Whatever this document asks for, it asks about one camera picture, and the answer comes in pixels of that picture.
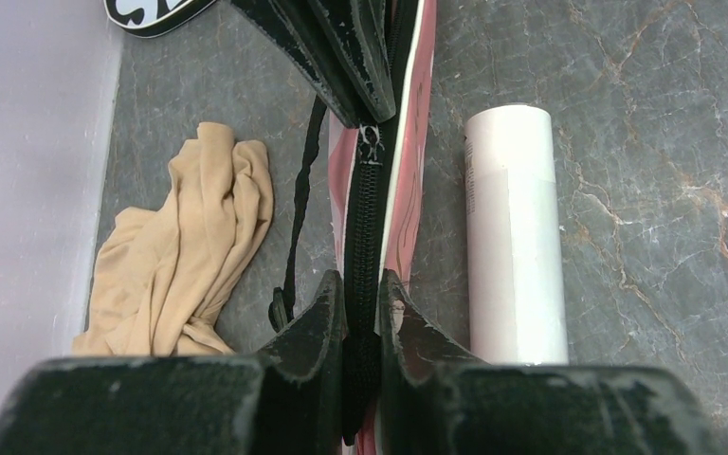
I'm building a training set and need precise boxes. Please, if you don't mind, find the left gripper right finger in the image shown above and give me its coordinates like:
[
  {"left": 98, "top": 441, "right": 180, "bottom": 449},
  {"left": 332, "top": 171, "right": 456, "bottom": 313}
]
[{"left": 378, "top": 270, "right": 719, "bottom": 454}]

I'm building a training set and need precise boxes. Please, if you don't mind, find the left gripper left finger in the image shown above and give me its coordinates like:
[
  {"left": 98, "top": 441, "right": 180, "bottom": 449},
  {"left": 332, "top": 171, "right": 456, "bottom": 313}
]
[{"left": 0, "top": 270, "right": 343, "bottom": 454}]

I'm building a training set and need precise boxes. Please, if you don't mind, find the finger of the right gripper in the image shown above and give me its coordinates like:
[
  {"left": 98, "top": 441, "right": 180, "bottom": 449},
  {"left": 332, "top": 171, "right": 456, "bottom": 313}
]
[
  {"left": 231, "top": 0, "right": 361, "bottom": 128},
  {"left": 308, "top": 0, "right": 396, "bottom": 123}
]

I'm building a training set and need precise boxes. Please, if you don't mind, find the pink SPORT racket bag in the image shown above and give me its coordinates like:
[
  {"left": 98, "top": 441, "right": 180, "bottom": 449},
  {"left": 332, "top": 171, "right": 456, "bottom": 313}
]
[{"left": 268, "top": 0, "right": 439, "bottom": 455}]

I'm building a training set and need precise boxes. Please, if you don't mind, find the white shuttlecock tube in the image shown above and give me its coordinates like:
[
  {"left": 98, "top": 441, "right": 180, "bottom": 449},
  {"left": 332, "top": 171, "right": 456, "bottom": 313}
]
[{"left": 464, "top": 103, "right": 569, "bottom": 365}]

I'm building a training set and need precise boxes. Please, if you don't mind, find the black SPORT racket bag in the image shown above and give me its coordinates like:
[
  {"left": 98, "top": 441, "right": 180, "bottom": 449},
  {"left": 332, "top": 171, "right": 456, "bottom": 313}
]
[{"left": 103, "top": 0, "right": 216, "bottom": 38}]

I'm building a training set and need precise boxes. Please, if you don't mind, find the beige cloth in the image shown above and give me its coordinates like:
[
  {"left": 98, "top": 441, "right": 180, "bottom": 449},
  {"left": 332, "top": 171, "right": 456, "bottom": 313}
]
[{"left": 72, "top": 122, "right": 274, "bottom": 356}]

